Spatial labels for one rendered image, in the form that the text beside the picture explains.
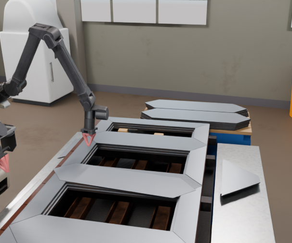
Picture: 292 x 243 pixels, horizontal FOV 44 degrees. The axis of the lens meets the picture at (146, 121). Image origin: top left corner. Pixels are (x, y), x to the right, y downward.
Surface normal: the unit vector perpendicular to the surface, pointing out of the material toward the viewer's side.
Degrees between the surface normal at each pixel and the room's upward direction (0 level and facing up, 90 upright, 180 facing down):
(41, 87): 90
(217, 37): 90
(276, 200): 0
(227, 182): 0
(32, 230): 0
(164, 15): 90
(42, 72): 90
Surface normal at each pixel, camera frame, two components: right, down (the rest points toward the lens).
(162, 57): -0.32, 0.36
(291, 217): -0.01, -0.93
